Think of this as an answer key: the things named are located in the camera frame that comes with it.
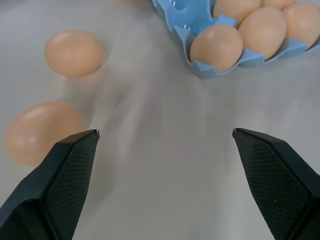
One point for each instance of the light blue egg tray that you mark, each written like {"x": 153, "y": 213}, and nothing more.
{"x": 192, "y": 22}

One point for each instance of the beige egg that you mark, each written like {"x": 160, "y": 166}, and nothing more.
{"x": 277, "y": 3}
{"x": 235, "y": 8}
{"x": 37, "y": 132}
{"x": 217, "y": 47}
{"x": 73, "y": 53}
{"x": 262, "y": 31}
{"x": 303, "y": 22}

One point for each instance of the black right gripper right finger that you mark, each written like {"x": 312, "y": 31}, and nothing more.
{"x": 275, "y": 185}

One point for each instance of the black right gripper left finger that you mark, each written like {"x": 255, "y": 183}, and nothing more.
{"x": 50, "y": 190}

